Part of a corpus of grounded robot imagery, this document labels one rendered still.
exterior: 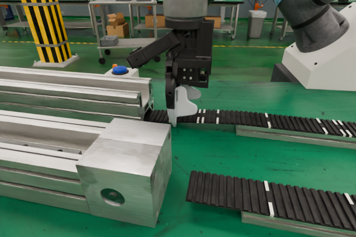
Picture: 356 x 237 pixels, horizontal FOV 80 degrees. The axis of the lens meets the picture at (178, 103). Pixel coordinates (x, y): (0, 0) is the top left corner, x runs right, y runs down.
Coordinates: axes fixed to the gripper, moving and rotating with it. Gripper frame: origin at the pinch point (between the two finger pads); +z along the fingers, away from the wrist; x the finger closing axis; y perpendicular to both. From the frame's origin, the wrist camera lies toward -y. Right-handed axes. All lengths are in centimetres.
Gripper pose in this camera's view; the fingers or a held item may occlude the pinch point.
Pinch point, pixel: (174, 114)
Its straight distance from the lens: 47.1
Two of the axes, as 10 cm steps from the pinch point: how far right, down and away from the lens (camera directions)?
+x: 2.0, -4.8, 8.6
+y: 9.8, 1.0, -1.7
